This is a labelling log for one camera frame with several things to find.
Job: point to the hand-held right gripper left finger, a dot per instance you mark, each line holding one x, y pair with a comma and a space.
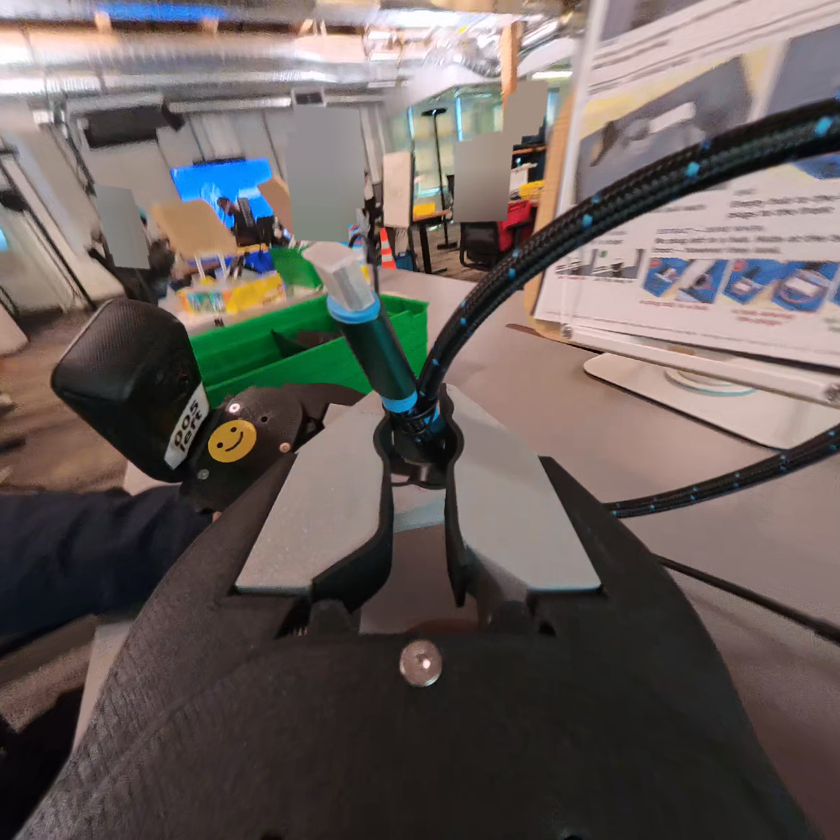
321, 518

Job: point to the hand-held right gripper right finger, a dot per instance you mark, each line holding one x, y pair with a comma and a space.
518, 518

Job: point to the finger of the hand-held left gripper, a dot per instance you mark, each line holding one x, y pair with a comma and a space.
344, 410

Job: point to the colourful toy box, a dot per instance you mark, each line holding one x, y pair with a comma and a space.
200, 300

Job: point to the yellow toy box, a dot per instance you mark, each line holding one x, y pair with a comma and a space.
262, 292

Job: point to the orange traffic cone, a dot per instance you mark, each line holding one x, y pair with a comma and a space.
387, 253

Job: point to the tan board on stand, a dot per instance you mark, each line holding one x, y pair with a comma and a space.
193, 226

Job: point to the black office chair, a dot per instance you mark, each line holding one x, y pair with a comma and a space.
482, 246

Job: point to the television screen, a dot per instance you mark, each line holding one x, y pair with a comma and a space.
216, 184

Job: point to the whiteboard easel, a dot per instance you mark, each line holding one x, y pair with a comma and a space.
397, 190

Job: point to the black studio light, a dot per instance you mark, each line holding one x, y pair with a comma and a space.
124, 128

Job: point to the red bag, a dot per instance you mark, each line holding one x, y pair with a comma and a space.
515, 223

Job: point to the printed instruction sheet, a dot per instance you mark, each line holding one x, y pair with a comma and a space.
689, 262

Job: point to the silver ventilation duct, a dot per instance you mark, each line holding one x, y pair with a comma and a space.
197, 59

